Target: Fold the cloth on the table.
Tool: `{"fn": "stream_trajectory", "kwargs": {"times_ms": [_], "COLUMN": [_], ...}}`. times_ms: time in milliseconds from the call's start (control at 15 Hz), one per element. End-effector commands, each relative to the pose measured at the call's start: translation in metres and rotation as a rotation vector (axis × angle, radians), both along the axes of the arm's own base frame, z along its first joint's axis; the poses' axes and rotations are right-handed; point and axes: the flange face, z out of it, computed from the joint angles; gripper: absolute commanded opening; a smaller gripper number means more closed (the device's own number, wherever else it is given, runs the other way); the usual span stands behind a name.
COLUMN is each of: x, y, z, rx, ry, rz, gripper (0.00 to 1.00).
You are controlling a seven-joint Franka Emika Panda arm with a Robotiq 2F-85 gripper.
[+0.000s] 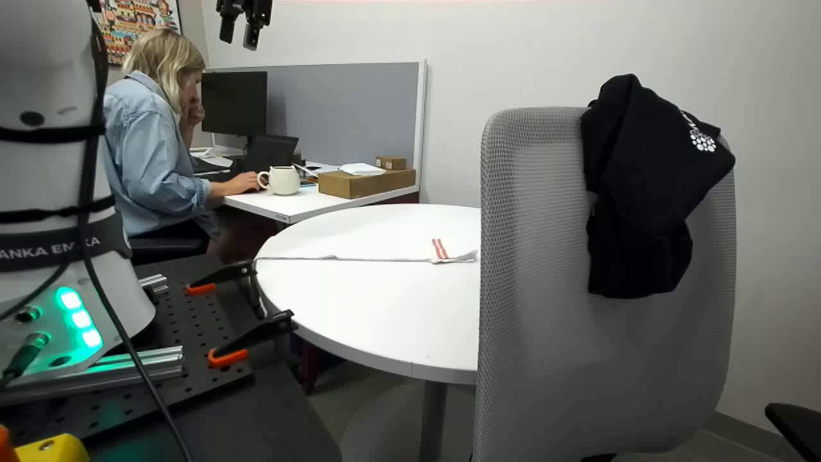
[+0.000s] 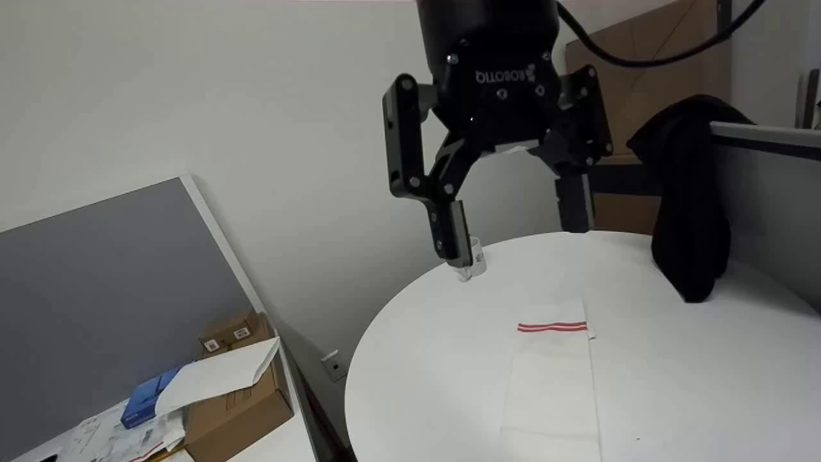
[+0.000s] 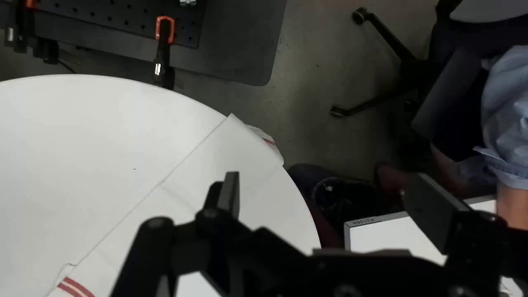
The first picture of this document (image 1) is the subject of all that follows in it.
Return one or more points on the white cloth with red stripe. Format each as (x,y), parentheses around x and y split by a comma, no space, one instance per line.
(359,249)

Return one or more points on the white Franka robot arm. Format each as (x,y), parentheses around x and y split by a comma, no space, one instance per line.
(41,94)

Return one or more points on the large cardboard box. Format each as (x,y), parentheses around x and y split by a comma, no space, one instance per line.
(362,182)

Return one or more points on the small cardboard box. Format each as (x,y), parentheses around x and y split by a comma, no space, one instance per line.
(391,162)

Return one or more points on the white paper sheet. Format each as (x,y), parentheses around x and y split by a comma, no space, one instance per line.
(359,168)

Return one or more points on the white office desk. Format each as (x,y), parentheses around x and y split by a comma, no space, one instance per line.
(290,207)

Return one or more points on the white mug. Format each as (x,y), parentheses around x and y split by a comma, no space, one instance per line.
(282,180)

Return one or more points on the grey desk partition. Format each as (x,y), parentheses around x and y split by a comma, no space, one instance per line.
(343,112)

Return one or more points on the black laptop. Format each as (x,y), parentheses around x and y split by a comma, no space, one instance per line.
(271,153)

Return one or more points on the grey office chair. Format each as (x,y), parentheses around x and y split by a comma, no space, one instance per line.
(556,343)

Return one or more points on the black orange clamp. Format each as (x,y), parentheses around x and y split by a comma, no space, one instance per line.
(253,336)
(218,277)

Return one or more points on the black computer monitor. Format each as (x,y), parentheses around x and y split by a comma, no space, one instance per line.
(232,104)

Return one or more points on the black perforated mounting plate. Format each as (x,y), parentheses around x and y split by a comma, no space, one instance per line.
(200,325)

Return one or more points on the black garment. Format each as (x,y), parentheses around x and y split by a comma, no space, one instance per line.
(642,189)

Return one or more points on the black hanging device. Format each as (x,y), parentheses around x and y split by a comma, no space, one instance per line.
(245,18)

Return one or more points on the woman in blue shirt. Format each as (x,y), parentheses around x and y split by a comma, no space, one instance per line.
(145,154)

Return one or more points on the yellow object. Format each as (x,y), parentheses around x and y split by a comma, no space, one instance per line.
(53,451)

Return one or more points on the aluminium rail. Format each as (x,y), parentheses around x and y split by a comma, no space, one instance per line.
(141,360)

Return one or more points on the colourful wall poster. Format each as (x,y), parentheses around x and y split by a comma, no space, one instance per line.
(136,26)

